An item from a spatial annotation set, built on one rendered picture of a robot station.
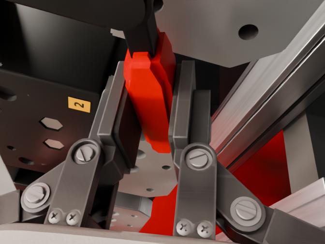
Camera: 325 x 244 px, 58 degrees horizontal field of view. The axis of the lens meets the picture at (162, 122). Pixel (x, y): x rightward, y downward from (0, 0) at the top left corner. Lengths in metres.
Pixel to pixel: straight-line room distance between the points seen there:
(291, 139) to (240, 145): 0.13
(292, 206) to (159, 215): 0.50
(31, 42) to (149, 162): 0.12
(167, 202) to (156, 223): 0.07
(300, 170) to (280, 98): 0.14
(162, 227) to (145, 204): 0.52
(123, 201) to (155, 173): 0.12
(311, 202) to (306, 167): 0.18
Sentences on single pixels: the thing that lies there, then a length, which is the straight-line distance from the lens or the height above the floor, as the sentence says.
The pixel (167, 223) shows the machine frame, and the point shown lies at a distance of 0.90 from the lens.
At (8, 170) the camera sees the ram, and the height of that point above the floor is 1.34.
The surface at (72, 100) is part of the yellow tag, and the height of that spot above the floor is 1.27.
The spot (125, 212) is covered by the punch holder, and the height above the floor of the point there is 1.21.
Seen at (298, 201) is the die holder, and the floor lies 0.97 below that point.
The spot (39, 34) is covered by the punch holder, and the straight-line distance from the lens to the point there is 0.22.
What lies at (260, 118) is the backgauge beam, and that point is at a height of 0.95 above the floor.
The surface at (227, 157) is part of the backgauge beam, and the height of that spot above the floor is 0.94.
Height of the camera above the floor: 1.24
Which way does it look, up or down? 8 degrees down
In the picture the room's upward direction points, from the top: 76 degrees counter-clockwise
